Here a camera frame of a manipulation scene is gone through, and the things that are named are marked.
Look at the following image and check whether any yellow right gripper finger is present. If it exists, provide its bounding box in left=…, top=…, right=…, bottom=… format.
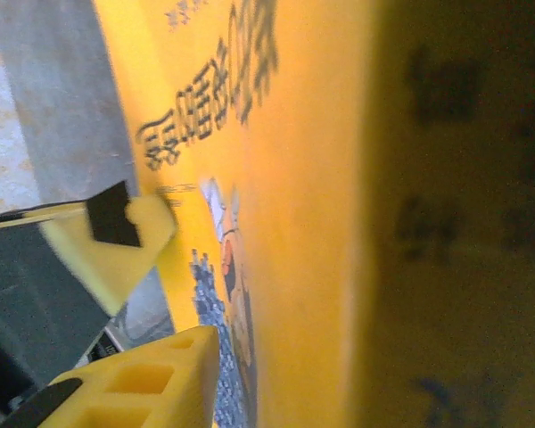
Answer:
left=8, top=325, right=219, bottom=428

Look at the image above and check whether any yellow paperback book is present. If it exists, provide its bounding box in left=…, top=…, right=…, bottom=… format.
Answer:
left=91, top=0, right=535, bottom=428

